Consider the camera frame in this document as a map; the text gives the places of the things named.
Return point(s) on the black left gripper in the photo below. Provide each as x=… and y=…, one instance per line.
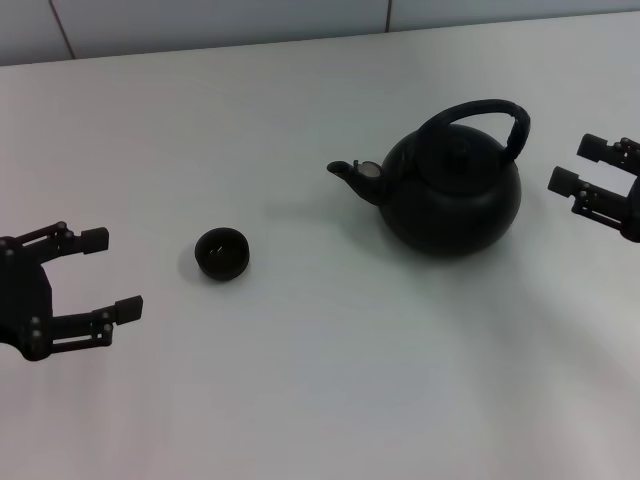
x=25, y=300

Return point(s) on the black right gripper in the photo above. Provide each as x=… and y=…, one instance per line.
x=635, y=215

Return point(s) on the dark brown teacup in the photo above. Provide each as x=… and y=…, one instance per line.
x=222, y=255

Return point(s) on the black round teapot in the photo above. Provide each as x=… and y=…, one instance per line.
x=450, y=215

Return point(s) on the black teapot lid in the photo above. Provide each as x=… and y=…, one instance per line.
x=457, y=160

